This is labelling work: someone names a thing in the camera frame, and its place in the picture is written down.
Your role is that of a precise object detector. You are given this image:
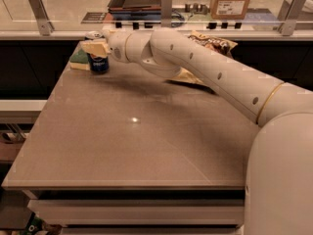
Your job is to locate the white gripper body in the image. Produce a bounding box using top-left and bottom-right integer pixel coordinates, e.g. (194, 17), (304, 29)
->
(108, 31), (130, 63)

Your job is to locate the blue pepsi can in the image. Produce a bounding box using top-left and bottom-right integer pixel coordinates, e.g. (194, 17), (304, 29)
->
(84, 30), (111, 74)

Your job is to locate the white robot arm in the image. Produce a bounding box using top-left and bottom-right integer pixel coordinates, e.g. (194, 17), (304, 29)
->
(81, 27), (313, 235)

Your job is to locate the green and yellow sponge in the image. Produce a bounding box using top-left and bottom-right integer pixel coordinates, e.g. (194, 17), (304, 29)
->
(69, 49), (90, 71)

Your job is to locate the brown cardboard box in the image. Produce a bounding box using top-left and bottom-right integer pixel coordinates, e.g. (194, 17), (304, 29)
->
(209, 0), (250, 20)

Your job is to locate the left metal bracket post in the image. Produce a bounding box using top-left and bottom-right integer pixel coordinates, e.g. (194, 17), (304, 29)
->
(28, 0), (54, 36)

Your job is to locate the metal bracket post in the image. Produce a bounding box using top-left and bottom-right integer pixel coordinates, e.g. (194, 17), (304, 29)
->
(28, 0), (54, 36)
(160, 0), (172, 27)
(278, 0), (306, 36)

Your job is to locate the middle metal bracket post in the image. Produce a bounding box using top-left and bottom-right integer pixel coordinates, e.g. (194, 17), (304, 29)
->
(160, 0), (172, 27)

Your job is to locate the right metal bracket post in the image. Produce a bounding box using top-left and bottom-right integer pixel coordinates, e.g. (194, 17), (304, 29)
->
(278, 0), (306, 36)

